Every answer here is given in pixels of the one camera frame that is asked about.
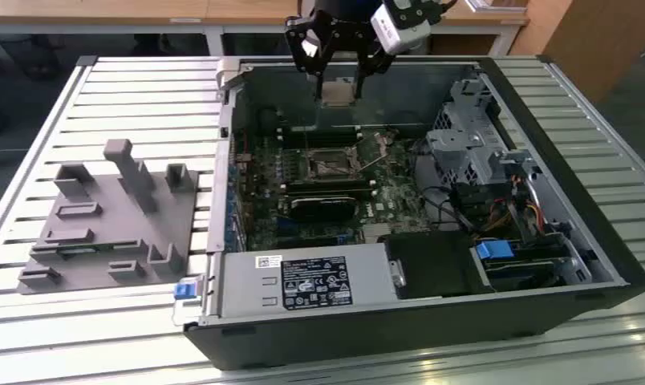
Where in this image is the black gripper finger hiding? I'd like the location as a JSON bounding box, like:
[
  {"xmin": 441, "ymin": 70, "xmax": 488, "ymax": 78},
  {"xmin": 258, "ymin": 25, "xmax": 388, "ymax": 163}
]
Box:
[
  {"xmin": 285, "ymin": 14, "xmax": 340, "ymax": 102},
  {"xmin": 353, "ymin": 26, "xmax": 398, "ymax": 100}
]

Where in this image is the silver CPU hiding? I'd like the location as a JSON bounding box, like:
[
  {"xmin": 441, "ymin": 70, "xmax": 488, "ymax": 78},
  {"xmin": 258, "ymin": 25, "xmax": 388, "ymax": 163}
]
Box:
[{"xmin": 322, "ymin": 79, "xmax": 356, "ymax": 108}]

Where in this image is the CPU socket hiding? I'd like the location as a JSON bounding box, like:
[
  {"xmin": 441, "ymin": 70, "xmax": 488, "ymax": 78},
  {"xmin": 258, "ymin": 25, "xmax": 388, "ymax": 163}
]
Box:
[{"xmin": 304, "ymin": 147, "xmax": 365, "ymax": 180}]

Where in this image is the white plastic tray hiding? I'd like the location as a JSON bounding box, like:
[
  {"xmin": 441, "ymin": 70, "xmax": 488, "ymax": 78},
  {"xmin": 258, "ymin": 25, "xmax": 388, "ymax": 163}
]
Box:
[{"xmin": 464, "ymin": 0, "xmax": 530, "ymax": 11}]

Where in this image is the silver disk bay cage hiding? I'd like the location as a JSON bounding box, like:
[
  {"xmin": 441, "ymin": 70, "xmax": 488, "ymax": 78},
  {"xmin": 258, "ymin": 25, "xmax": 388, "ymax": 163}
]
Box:
[{"xmin": 424, "ymin": 78, "xmax": 544, "ymax": 189}]

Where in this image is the wooden desk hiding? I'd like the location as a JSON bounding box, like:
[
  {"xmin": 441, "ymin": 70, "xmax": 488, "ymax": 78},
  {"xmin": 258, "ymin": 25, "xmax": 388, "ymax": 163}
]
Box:
[{"xmin": 0, "ymin": 0, "xmax": 533, "ymax": 57}]

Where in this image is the green motherboard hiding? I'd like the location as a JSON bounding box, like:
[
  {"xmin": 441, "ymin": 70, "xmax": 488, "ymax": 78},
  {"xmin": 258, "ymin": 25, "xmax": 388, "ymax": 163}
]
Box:
[{"xmin": 230, "ymin": 126, "xmax": 442, "ymax": 252}]

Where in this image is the black graphics card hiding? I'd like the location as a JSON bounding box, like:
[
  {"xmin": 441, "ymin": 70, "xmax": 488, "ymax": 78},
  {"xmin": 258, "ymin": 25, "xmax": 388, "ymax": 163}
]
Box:
[{"xmin": 289, "ymin": 194, "xmax": 360, "ymax": 224}]

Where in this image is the wooden cabinet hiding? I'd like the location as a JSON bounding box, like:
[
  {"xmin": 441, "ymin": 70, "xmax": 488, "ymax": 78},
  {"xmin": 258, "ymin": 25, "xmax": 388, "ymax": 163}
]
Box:
[{"xmin": 509, "ymin": 0, "xmax": 645, "ymax": 105}]

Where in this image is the small silver heatsink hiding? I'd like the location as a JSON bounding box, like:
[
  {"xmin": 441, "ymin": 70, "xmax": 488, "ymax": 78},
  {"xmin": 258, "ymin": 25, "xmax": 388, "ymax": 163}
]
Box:
[{"xmin": 362, "ymin": 224, "xmax": 393, "ymax": 241}]

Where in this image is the black mesh waste bin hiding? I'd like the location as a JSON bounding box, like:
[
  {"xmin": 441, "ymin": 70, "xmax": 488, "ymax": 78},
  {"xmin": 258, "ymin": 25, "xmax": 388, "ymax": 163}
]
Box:
[{"xmin": 0, "ymin": 34, "xmax": 65, "ymax": 81}]

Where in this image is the black plastic shroud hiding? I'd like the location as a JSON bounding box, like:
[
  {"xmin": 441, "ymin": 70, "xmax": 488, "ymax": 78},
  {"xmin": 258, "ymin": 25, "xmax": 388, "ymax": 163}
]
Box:
[{"xmin": 381, "ymin": 231, "xmax": 496, "ymax": 301}]

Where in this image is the blue disk carrier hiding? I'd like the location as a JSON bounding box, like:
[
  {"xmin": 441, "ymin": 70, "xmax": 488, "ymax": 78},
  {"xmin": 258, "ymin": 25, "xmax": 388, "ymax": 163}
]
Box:
[{"xmin": 474, "ymin": 239, "xmax": 517, "ymax": 264}]

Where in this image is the grey parts rack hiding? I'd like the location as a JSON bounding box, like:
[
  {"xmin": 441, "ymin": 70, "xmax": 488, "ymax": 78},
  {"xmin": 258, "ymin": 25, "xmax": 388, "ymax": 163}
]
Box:
[{"xmin": 17, "ymin": 138, "xmax": 201, "ymax": 296}]

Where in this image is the grey power supply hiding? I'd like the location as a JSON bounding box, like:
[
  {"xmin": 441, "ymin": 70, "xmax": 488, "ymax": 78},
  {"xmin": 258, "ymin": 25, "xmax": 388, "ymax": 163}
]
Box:
[{"xmin": 218, "ymin": 242, "xmax": 404, "ymax": 318}]

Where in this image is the green RAM stick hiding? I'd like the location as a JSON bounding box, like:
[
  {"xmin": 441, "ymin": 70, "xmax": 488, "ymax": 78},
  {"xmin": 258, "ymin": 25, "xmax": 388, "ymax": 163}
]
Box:
[{"xmin": 58, "ymin": 244, "xmax": 117, "ymax": 254}]

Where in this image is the blue case latch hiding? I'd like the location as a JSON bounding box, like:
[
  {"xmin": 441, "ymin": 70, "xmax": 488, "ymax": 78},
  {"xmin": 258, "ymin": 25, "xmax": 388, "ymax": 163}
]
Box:
[{"xmin": 173, "ymin": 280, "xmax": 201, "ymax": 301}]

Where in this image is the black PC case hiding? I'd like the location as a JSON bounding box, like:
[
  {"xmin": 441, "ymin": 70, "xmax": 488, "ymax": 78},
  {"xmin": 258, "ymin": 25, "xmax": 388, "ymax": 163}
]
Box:
[{"xmin": 182, "ymin": 55, "xmax": 645, "ymax": 372}]

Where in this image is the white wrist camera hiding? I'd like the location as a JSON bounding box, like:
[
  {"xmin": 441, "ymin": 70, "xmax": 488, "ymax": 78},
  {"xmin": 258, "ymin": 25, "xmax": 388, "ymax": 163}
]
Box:
[{"xmin": 369, "ymin": 0, "xmax": 432, "ymax": 54}]

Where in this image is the black wire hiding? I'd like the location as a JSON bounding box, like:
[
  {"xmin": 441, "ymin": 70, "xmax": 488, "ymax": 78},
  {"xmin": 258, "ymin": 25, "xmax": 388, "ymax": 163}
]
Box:
[{"xmin": 421, "ymin": 184, "xmax": 482, "ymax": 234}]

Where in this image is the orange yellow wire bundle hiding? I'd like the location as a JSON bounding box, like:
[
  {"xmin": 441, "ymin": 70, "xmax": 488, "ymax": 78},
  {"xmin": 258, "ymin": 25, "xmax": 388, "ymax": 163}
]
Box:
[{"xmin": 488, "ymin": 199, "xmax": 548, "ymax": 234}]

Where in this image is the silver disk bay bracket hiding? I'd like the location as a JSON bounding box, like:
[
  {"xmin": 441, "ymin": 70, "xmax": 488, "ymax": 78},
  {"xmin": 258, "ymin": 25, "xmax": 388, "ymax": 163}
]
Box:
[{"xmin": 472, "ymin": 232, "xmax": 595, "ymax": 294}]

